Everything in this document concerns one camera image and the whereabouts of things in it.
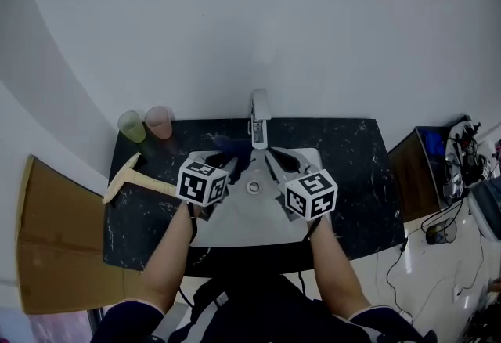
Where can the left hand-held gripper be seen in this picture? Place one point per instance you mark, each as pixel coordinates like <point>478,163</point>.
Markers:
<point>201,183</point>

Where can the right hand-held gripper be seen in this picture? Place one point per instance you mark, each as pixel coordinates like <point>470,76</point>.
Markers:
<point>311,196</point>

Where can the dark blue cloth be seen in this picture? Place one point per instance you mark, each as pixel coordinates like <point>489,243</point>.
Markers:
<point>235,147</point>

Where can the chrome faucet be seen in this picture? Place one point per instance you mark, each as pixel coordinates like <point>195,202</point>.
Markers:
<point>260,106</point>

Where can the person's right forearm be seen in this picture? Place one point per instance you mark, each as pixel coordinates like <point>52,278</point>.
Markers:
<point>336,267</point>

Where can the person's left forearm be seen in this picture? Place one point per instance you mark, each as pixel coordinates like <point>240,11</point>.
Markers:
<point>172,255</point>

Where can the metal sink drain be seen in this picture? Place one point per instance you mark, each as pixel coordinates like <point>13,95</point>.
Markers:
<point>253,187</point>

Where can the white sink basin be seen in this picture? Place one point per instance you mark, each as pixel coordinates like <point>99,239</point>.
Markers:
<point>254,220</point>

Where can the pink translucent cup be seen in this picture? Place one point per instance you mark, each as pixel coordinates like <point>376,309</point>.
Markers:
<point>158,122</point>

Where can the wooden squeegee tool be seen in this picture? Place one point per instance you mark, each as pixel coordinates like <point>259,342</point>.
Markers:
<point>129,177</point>

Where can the green translucent cup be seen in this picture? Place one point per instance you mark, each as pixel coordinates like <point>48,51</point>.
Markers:
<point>132,126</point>

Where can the dark wooden cabinet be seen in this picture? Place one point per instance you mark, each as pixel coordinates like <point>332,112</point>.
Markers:
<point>411,177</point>

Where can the blue fabric item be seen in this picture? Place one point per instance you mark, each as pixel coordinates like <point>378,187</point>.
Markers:
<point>434,142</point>

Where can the person's dark navy clothing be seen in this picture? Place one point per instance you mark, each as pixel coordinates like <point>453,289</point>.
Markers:
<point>254,320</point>

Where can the black mesh wastebasket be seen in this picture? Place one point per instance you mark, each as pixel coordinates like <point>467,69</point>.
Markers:
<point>442,232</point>

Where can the brown cardboard sheet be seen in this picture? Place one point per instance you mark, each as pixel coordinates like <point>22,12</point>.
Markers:
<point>58,216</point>

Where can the white office chair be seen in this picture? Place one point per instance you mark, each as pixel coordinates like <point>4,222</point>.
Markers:
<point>485,208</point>

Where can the white power adapter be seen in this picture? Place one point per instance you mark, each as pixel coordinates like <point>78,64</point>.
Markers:
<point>456,293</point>

